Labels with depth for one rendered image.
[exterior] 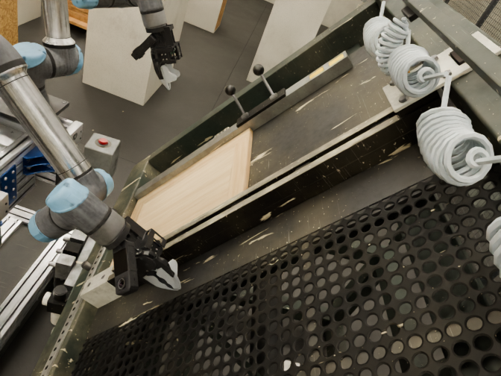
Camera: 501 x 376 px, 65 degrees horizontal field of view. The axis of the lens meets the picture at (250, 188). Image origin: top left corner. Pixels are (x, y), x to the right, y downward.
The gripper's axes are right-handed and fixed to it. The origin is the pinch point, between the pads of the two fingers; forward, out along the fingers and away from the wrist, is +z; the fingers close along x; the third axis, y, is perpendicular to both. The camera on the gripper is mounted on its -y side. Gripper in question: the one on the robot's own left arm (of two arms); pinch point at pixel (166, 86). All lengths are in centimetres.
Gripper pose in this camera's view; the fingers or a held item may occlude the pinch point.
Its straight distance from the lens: 145.6
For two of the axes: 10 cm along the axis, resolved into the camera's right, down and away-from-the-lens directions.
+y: 9.8, -0.2, -2.2
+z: 1.4, 8.1, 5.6
